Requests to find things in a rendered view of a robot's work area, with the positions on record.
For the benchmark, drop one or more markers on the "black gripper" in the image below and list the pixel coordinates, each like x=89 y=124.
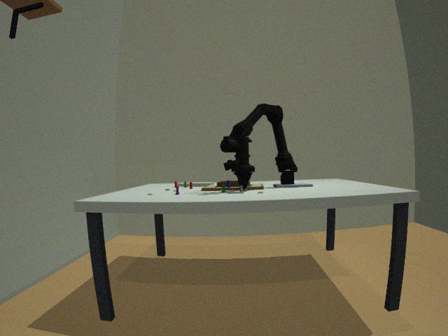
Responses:
x=243 y=172

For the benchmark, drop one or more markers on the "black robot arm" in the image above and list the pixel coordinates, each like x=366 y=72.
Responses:
x=238 y=140

